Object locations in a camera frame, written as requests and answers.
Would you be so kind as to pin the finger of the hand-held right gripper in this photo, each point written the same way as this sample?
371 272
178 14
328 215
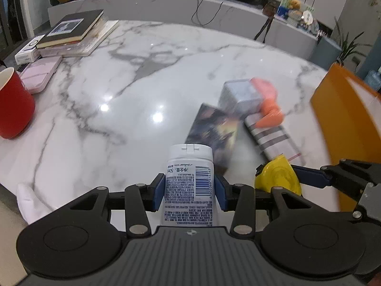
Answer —
309 176

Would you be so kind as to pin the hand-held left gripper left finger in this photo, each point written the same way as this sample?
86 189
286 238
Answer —
158 193

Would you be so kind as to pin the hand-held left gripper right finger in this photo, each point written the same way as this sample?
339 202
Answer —
221 193

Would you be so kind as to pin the white tube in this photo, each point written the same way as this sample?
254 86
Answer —
187 202

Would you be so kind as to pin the yellow plastic case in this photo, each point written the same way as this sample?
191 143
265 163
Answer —
278 172

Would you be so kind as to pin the plaid case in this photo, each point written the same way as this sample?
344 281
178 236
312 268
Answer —
268 137

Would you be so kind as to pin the dark printed box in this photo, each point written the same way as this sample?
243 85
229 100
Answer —
212 131

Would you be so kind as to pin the orange cardboard box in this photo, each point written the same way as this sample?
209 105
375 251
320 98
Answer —
336 119

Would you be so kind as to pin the pink bottle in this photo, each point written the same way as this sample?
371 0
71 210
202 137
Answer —
265 89

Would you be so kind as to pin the grey square box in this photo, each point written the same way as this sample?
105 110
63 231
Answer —
241 95

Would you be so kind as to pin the white cloth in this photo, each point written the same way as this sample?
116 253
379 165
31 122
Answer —
32 204

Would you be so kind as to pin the broad-leaved potted plant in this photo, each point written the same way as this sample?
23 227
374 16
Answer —
348 46

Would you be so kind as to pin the decorative plate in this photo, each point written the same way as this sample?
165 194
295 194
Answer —
315 26

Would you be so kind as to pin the large thin book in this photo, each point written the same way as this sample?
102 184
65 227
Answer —
104 37

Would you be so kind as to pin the picture calendar board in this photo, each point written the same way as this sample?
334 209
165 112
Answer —
282 12

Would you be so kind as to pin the pink case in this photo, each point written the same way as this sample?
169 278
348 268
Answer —
40 74

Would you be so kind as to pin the red cup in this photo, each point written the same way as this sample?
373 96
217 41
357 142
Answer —
13 107

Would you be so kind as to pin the teddy bear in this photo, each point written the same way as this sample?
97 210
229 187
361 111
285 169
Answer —
294 4

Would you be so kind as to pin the black book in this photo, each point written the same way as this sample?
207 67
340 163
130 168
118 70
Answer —
71 26

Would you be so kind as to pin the small white box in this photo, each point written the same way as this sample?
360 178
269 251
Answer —
26 53

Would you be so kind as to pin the brown camera bag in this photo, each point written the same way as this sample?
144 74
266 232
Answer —
268 9

